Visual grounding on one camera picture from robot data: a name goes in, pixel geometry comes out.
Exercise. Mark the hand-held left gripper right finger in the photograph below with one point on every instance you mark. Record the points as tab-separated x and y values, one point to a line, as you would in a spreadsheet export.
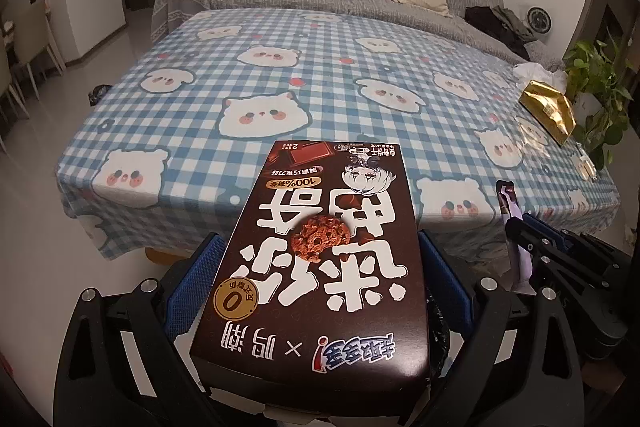
447	289

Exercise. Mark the purple packet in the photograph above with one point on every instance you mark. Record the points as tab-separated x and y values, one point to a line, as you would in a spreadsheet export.
515	217

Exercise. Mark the brown cookie box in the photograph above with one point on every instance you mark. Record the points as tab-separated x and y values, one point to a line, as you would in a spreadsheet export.
320	297

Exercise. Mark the blue checkered bear tablecloth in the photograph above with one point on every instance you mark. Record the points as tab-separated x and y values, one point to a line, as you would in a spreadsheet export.
325	82

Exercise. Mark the dark wall shelf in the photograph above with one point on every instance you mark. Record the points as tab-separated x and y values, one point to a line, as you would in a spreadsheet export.
620	37

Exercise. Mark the crumpled white plastic bag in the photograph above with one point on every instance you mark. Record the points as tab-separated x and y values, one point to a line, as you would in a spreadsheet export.
540	74

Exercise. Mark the gold foil packet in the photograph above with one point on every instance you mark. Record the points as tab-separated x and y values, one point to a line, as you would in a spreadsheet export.
547	109

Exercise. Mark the dining chairs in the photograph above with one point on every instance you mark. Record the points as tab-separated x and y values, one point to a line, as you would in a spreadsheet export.
30	47

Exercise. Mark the green potted plant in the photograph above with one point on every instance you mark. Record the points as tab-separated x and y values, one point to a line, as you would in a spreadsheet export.
597	72

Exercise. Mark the dark clothes pile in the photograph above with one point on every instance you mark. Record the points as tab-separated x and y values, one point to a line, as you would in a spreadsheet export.
495	24

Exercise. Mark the small round fan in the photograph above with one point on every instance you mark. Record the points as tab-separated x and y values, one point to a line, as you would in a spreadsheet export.
539	19

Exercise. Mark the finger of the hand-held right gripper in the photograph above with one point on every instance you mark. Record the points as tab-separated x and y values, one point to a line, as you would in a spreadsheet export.
550	269
560	239

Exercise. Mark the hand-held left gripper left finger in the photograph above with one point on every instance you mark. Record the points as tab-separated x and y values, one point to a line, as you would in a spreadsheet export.
192	287

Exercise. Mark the black bag on floor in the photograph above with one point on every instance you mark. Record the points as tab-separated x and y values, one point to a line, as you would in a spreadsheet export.
99	94

